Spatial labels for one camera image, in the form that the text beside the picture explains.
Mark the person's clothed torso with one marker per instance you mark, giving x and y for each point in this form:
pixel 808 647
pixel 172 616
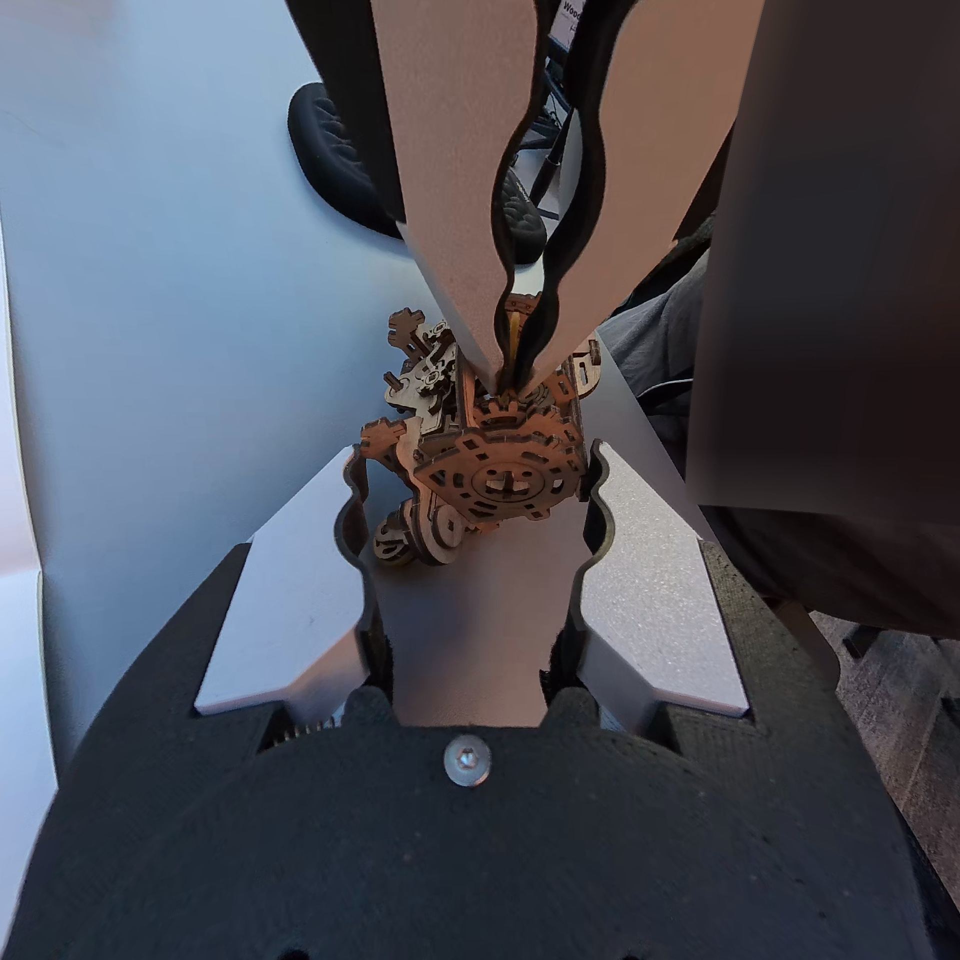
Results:
pixel 660 322

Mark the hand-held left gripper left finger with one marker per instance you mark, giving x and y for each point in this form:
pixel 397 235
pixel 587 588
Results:
pixel 292 600

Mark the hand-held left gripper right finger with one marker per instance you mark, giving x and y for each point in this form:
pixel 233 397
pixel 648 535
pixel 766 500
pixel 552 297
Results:
pixel 660 600

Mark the yellow rubber band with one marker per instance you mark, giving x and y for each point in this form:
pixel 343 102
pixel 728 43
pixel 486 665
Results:
pixel 513 337

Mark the black quilted wrist rest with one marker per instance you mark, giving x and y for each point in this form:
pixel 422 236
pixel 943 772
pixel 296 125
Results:
pixel 337 165

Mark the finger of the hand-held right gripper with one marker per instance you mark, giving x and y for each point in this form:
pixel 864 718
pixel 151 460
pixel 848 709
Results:
pixel 450 150
pixel 660 135

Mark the wooden mechanical model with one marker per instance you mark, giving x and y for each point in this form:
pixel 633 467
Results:
pixel 487 472

